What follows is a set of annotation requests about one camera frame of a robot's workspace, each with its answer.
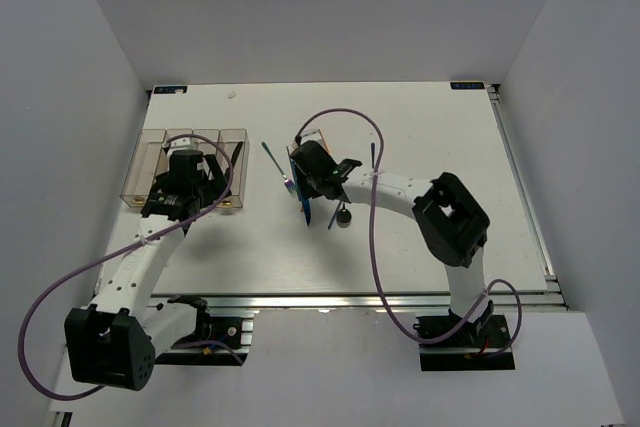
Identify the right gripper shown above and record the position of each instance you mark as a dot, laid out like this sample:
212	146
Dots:
305	188

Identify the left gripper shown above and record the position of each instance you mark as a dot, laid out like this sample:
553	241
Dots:
215	186

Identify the blue knife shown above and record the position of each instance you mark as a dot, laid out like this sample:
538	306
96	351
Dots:
307	212

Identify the black knife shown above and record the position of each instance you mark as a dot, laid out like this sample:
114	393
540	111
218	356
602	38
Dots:
235	156

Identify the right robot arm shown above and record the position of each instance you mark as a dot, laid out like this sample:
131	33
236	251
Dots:
452	223

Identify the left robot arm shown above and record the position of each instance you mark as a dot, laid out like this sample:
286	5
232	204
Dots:
114	341

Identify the blue chopstick near fork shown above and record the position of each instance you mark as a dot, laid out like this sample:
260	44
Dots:
293	173

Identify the rainbow fork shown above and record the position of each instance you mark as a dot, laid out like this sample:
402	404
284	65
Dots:
287	182

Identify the orange chopstick short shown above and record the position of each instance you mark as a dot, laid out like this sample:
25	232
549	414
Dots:
321	140

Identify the clear four-compartment container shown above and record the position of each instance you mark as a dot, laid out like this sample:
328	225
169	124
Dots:
155	146

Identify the black spoon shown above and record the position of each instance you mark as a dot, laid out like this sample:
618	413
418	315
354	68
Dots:
343	216

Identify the left blue table label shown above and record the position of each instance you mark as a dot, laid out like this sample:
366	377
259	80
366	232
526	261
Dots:
170	90

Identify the blue table label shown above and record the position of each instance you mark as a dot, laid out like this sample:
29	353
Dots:
170	90
467	85

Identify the right blue table label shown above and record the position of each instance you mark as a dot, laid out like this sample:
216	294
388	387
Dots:
467	85

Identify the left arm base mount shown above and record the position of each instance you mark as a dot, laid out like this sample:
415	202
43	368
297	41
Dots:
210	337

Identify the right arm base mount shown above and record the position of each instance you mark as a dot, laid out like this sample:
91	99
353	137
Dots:
464	352

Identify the aluminium table frame rail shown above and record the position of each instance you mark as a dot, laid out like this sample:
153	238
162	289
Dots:
551	278

